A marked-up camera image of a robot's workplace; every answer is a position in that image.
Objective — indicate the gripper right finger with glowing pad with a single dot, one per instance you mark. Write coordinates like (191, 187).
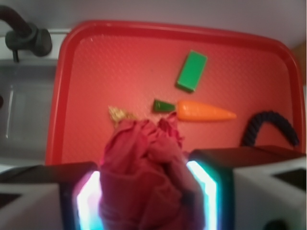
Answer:
(252, 188)

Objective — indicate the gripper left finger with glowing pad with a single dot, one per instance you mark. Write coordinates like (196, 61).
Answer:
(54, 197)

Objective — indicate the red paper ball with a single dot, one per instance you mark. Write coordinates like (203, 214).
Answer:
(145, 181)

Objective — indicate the tan spiral seashell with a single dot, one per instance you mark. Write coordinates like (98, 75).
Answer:
(117, 115)

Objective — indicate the orange plastic carrot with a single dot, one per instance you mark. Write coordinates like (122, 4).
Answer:
(193, 111)

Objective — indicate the grey sink basin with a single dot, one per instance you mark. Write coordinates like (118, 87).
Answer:
(26, 91)

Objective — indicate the red plastic tray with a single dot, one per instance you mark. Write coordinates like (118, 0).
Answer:
(128, 65)

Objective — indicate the green rectangular block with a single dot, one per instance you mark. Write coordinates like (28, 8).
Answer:
(191, 71)

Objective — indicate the black sink faucet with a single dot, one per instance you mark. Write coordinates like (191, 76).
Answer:
(24, 35)

